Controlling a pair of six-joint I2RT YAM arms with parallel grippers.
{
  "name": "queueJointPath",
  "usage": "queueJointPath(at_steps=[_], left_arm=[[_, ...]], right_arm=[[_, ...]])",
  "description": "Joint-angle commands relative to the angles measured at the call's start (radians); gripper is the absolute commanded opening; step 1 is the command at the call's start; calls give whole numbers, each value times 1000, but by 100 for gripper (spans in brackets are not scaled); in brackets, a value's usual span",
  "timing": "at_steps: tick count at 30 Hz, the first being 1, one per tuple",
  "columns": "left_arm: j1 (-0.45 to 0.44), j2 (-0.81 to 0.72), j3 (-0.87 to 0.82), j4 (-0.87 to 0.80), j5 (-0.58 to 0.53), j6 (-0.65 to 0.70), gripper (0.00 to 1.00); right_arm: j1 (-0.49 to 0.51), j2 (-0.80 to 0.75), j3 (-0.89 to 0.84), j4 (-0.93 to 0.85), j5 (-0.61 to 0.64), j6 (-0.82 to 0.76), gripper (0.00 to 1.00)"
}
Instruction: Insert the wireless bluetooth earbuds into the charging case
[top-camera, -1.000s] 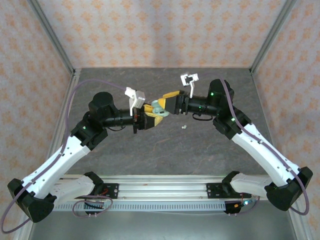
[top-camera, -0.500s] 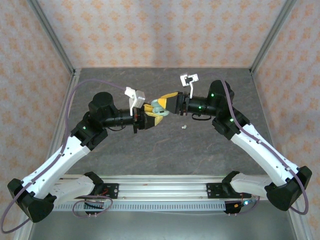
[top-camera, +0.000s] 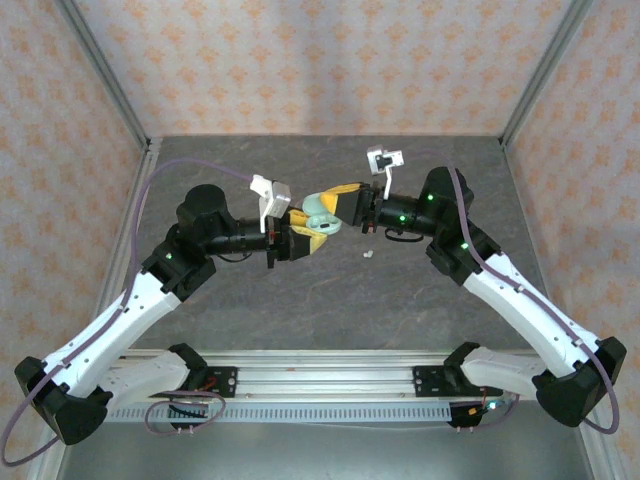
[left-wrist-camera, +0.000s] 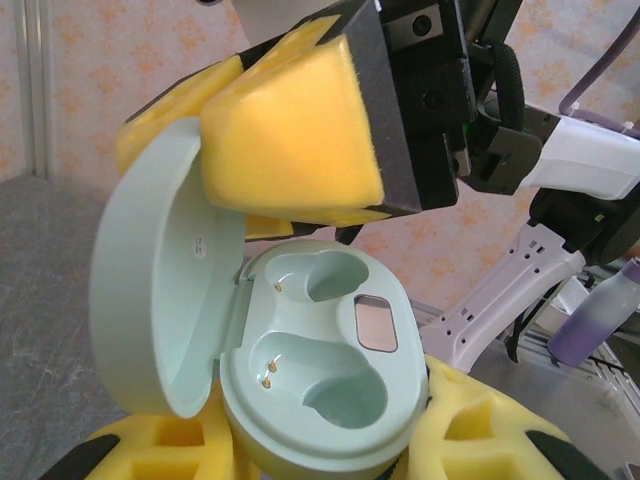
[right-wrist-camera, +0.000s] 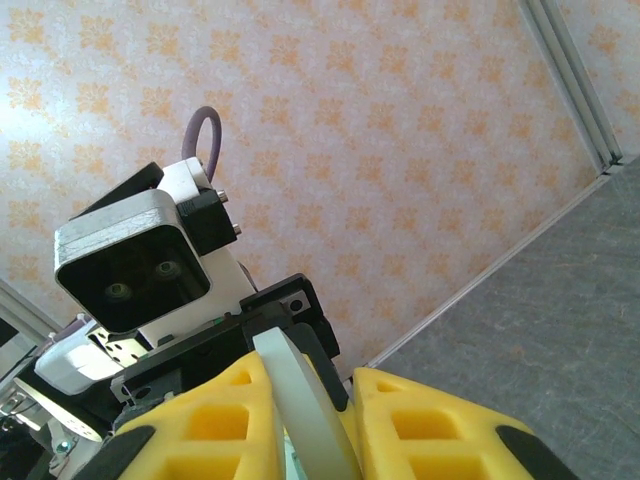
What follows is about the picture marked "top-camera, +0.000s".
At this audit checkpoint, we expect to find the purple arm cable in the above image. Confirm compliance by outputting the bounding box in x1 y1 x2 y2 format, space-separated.
403 149 621 435
0 157 259 467

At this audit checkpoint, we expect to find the mint green earbud charging case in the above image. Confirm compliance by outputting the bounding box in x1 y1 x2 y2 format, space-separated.
301 193 344 235

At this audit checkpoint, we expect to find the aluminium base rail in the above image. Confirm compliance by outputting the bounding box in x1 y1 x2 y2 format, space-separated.
107 348 551 403

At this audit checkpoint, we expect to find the grey slotted cable duct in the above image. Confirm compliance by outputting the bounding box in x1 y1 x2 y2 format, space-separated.
107 403 454 425

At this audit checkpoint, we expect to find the aluminium frame post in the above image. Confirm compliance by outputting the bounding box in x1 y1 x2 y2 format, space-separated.
53 0 151 149
499 0 596 146

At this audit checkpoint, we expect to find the black cable clamp bracket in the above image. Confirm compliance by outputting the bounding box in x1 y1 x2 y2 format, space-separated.
167 402 211 434
447 398 514 434

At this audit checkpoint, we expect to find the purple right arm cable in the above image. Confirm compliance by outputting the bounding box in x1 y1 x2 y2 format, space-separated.
403 149 621 435

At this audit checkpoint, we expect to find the aluminium table side rail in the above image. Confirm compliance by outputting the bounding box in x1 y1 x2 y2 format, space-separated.
27 142 162 480
498 137 629 480

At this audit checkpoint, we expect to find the grey metal sheet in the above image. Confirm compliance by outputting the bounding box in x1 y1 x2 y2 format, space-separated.
57 422 596 480

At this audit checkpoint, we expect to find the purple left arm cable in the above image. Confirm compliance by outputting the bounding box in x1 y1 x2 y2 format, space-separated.
0 157 259 467

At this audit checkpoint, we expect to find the thin black right gripper cable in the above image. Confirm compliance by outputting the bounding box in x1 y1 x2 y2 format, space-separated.
386 228 427 243

